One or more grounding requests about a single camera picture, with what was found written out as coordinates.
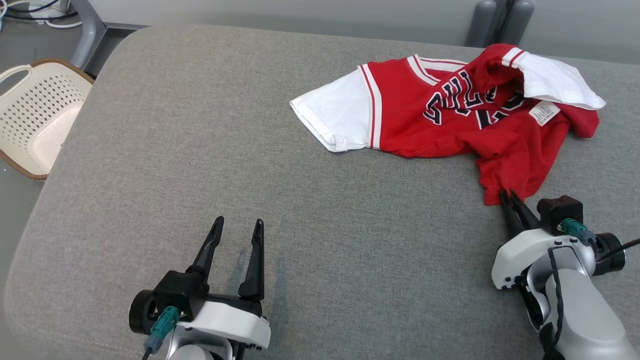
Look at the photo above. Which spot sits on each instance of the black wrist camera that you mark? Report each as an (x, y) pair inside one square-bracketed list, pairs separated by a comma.
[(560, 212), (177, 292)]

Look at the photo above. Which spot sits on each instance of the white power strip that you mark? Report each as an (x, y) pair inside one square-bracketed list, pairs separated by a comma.
[(47, 13)]

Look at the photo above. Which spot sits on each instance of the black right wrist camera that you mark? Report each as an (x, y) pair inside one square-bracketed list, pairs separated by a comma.
[(560, 212)]

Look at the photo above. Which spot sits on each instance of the cream perforated laundry basket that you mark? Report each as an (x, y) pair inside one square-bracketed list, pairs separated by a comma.
[(35, 120)]

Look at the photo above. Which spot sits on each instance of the teal camera connector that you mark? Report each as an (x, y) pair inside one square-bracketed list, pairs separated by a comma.
[(575, 230), (164, 325)]

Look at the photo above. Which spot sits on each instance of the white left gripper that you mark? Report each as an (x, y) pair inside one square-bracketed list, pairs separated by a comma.
[(230, 320)]

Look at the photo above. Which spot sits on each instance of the teal left camera connector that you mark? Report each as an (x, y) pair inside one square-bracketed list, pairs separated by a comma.
[(164, 325)]

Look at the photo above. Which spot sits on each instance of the grey rounded post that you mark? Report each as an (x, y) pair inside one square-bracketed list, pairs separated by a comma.
[(517, 22), (481, 22)]

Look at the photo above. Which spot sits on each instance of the red jersey with white sleeves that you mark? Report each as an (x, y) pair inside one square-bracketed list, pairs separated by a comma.
[(425, 125)]

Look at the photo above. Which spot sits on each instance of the teal right camera connector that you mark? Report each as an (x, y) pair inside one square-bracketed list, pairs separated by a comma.
[(575, 230)]

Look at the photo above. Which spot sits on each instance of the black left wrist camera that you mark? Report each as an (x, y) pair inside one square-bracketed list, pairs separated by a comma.
[(177, 292)]

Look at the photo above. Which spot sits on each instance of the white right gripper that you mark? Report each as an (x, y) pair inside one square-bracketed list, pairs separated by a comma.
[(520, 250)]

